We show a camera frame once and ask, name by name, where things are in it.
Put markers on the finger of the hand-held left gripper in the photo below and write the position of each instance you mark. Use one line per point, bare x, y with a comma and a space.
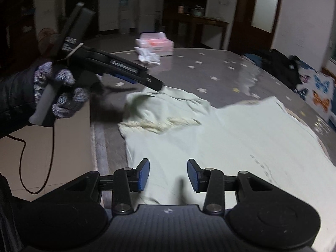
123, 64
147, 80

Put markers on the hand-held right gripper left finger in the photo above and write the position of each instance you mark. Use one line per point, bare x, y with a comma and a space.
143, 174

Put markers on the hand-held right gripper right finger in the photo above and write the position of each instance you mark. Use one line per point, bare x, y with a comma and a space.
193, 174

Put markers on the pale green garment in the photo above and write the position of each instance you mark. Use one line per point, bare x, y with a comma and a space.
236, 136

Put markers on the person's left forearm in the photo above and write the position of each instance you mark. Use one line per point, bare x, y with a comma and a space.
15, 102

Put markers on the person's left hand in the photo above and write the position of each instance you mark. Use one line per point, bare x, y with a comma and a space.
42, 76

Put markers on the crumpled white tissue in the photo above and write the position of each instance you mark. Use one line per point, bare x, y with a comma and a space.
148, 56

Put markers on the pink standing fan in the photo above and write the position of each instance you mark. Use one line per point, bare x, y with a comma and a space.
46, 35

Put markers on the pink tissue pack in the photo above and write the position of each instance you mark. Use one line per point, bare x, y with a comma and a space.
155, 43

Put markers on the water dispenser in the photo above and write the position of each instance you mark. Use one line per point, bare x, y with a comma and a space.
124, 18

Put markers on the dark wooden shelf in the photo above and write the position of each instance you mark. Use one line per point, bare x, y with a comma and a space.
26, 10

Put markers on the white refrigerator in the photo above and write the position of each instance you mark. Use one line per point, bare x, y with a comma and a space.
148, 10

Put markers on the grey star-print tablecloth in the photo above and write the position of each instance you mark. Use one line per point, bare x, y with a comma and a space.
210, 68

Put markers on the dark wooden desk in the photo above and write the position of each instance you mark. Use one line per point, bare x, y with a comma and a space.
207, 21

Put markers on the blue sofa bench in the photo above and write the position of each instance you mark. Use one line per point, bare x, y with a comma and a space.
252, 59

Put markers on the brown door with frosted glass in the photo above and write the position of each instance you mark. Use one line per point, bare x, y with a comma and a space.
239, 18

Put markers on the black jacket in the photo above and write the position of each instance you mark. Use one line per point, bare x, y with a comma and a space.
278, 63

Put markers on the person's dark striped clothing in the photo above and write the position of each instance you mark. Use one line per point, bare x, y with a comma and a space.
8, 215

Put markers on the butterfly print pillow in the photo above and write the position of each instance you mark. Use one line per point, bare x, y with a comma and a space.
320, 89

